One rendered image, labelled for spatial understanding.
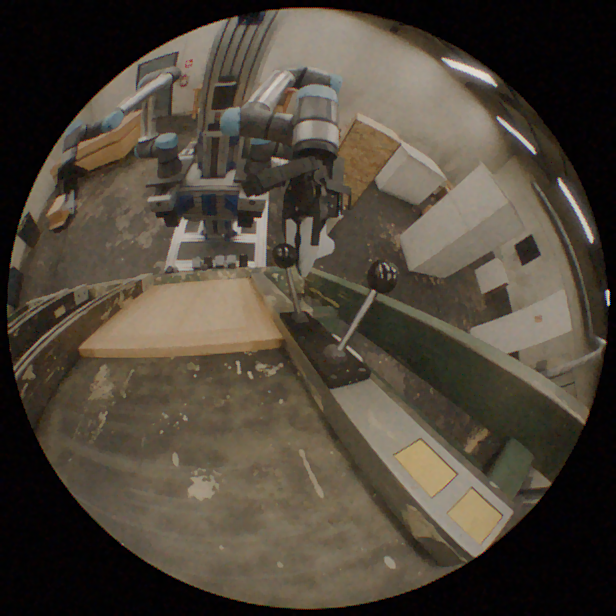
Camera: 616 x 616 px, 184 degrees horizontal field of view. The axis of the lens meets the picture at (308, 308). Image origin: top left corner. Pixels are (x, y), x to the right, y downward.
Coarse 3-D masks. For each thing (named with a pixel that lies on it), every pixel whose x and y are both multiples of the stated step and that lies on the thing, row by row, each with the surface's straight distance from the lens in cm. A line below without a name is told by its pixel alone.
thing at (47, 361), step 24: (120, 288) 70; (144, 288) 84; (96, 312) 56; (48, 336) 48; (72, 336) 48; (24, 360) 44; (48, 360) 43; (72, 360) 47; (24, 384) 39; (48, 384) 42
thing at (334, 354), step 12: (372, 264) 23; (384, 264) 22; (372, 276) 22; (384, 276) 22; (396, 276) 22; (372, 288) 23; (384, 288) 22; (372, 300) 23; (360, 312) 22; (360, 324) 23; (348, 336) 23; (324, 348) 24; (336, 348) 23; (336, 360) 22
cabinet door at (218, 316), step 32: (160, 288) 86; (192, 288) 77; (224, 288) 72; (128, 320) 55; (160, 320) 49; (192, 320) 45; (224, 320) 43; (256, 320) 41; (96, 352) 45; (128, 352) 40; (160, 352) 36; (192, 352) 35; (224, 352) 34
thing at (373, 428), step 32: (256, 288) 68; (288, 352) 33; (320, 384) 22; (352, 384) 21; (352, 416) 18; (384, 416) 19; (352, 448) 19; (384, 448) 16; (384, 480) 17; (416, 512) 16; (512, 512) 20; (448, 544) 17; (480, 544) 18
